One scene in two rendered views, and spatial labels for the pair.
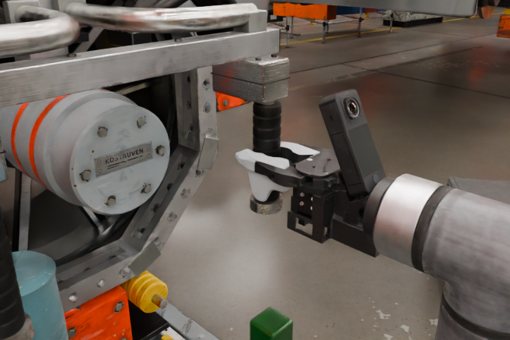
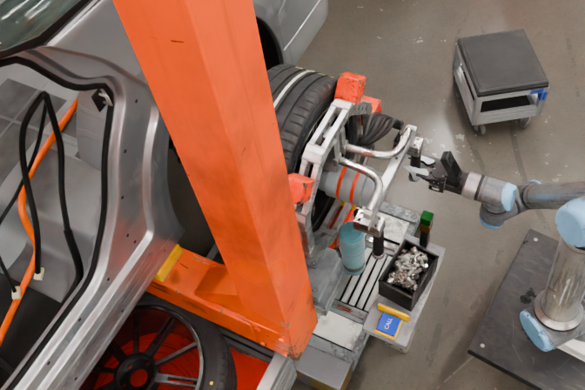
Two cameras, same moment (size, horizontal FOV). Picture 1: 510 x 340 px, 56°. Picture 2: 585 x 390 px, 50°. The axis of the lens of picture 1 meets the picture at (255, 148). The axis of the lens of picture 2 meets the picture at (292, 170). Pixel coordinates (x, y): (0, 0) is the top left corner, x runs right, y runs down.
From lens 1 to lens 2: 1.78 m
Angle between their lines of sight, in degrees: 33
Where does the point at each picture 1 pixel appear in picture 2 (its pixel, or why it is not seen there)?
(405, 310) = (440, 133)
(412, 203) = (473, 187)
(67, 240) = (319, 197)
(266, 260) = not seen: hidden behind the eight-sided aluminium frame
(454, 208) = (485, 187)
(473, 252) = (491, 199)
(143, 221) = not seen: hidden behind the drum
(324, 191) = (443, 180)
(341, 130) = (448, 167)
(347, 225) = (451, 187)
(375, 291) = (420, 124)
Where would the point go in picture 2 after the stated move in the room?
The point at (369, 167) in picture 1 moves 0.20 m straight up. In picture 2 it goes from (457, 172) to (463, 135)
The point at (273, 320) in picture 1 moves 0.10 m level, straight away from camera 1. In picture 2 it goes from (427, 215) to (418, 193)
